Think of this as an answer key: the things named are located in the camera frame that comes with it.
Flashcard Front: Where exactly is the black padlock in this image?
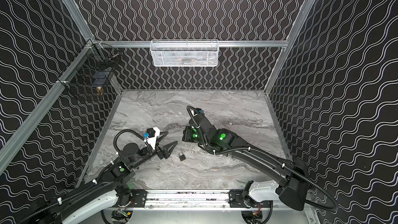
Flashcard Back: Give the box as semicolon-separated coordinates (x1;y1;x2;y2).
178;152;186;162

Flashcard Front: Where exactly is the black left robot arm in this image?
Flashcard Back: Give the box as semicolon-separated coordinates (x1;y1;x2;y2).
20;128;178;224

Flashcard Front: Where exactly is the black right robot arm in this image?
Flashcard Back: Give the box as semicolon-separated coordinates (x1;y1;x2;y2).
183;106;339;212

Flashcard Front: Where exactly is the brass padlock in basket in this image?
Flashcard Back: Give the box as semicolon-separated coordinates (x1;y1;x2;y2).
96;87;104;98

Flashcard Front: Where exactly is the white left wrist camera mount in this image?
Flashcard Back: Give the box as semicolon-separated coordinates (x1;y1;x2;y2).
144;127;160;150

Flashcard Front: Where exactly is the aluminium linear rail base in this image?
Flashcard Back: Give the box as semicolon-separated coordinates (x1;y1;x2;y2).
124;189;315;212

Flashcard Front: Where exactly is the white wire mesh basket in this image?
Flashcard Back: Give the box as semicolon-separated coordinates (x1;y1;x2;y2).
150;45;220;67

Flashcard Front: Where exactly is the black wire mesh basket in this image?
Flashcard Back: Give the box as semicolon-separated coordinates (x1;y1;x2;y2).
63;44;122;102

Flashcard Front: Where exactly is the aluminium horizontal back rail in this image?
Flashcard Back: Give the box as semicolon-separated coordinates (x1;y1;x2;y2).
94;40;288;48

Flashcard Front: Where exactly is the aluminium left side rail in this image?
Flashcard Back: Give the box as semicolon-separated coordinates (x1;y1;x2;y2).
1;40;93;173

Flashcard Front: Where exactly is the aluminium frame corner post left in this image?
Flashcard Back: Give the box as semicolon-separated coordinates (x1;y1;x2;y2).
62;0;95;41

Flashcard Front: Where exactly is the aluminium frame corner post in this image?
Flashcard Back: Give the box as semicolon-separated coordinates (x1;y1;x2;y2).
264;0;315;95
62;0;95;41

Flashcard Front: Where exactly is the aluminium frame corner post right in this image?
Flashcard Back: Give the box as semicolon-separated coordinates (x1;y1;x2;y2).
264;0;315;95

